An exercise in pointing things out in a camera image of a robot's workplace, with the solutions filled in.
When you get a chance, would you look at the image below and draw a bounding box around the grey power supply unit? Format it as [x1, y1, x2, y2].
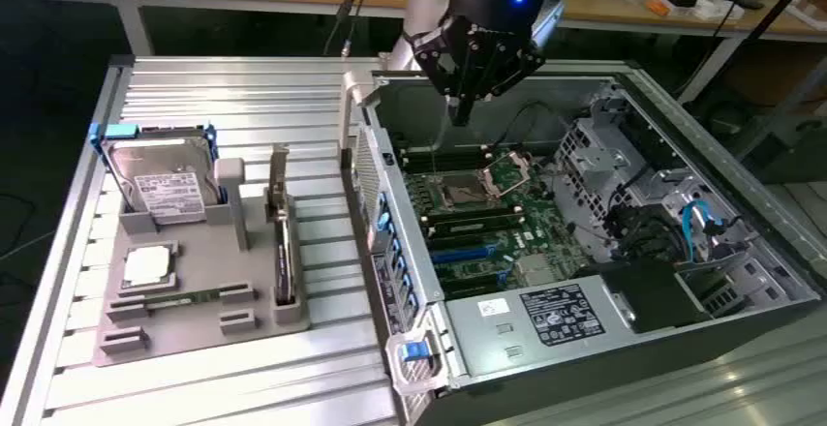
[444, 273, 646, 379]

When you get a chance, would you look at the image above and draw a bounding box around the hard disk in blue caddy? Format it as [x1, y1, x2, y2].
[89, 123, 225, 227]

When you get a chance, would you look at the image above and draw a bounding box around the black graphics card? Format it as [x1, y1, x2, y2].
[262, 142, 302, 307]

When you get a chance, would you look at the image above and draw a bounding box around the open black PC case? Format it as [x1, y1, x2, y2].
[338, 60, 827, 426]

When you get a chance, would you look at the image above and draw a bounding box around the RAM stick with white label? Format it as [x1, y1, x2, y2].
[425, 215, 517, 239]

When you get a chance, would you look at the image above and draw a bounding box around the green motherboard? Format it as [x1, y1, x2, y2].
[398, 144, 601, 301]

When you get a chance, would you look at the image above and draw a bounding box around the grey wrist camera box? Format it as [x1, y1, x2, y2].
[532, 0, 566, 47]

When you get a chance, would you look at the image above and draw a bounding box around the CPU socket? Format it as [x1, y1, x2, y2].
[437, 171, 492, 204]

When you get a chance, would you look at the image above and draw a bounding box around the silver chipset heatsink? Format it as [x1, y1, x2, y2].
[513, 256, 562, 287]

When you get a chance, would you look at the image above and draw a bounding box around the hanging black plug cable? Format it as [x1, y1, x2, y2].
[321, 0, 377, 58]

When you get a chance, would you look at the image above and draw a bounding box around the blue expansion slot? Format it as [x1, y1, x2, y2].
[430, 245, 497, 265]

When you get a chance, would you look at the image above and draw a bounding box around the metal disk bay cage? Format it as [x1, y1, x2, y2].
[552, 115, 653, 233]

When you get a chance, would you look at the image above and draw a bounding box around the black plastic shroud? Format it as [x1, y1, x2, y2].
[598, 259, 705, 335]

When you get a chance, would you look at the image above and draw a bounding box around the blue SATA wire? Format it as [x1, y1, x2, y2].
[677, 198, 716, 265]

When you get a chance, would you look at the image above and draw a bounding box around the green RAM stick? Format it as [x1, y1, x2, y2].
[143, 289, 225, 309]

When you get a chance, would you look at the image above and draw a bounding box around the silver CPU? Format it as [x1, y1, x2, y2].
[121, 246, 179, 287]

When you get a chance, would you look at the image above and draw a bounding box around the metal socket cover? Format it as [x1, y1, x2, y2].
[476, 149, 537, 199]

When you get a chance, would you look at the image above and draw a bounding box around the grey parts rack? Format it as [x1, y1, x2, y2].
[91, 157, 312, 368]

